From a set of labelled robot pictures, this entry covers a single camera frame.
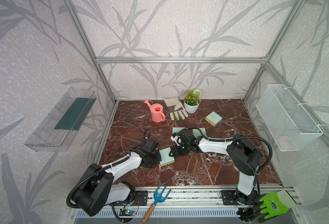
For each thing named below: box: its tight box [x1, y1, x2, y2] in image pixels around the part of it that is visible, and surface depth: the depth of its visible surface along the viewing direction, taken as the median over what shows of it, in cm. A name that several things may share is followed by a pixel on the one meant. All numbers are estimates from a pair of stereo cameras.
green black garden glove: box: [253, 190, 297, 224], surface depth 72 cm
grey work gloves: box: [164, 97, 189, 121], surface depth 115 cm
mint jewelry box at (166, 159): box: [158, 147, 175, 167], surface depth 86 cm
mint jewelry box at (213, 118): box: [205, 110, 223, 127], surface depth 107 cm
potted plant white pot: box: [183, 88, 202, 114], surface depth 106 cm
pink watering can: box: [143, 99, 166, 123], surface depth 103 cm
